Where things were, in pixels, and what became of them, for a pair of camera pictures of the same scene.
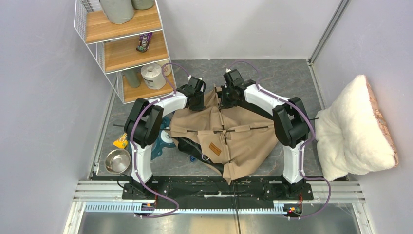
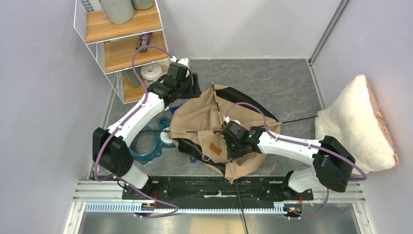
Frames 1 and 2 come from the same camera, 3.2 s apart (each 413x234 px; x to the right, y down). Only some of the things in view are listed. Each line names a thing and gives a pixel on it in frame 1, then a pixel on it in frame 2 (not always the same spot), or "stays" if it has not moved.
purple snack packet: (144, 42) stays
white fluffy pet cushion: (351, 137) stays
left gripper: (201, 106) -> (194, 90)
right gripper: (224, 102) -> (232, 154)
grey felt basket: (118, 11) stays
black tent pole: (237, 218) -> (235, 180)
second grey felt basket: (142, 5) stays
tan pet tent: (231, 139) stays
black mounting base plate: (181, 188) stays
